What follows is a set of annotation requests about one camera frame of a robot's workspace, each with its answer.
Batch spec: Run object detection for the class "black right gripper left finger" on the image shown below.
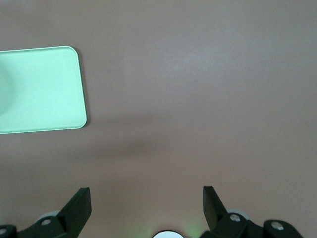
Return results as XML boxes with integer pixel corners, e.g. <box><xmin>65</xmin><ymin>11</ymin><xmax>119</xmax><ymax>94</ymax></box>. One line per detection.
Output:
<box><xmin>0</xmin><ymin>187</ymin><xmax>92</xmax><ymax>238</ymax></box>

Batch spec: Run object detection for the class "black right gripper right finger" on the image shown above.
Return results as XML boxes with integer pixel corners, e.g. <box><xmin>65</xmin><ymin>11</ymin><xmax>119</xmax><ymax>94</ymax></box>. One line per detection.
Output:
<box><xmin>200</xmin><ymin>186</ymin><xmax>304</xmax><ymax>238</ymax></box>

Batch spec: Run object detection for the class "light green rectangular tray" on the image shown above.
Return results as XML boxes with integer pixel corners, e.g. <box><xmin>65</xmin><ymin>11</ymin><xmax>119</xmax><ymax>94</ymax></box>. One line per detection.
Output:
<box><xmin>0</xmin><ymin>45</ymin><xmax>88</xmax><ymax>135</ymax></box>

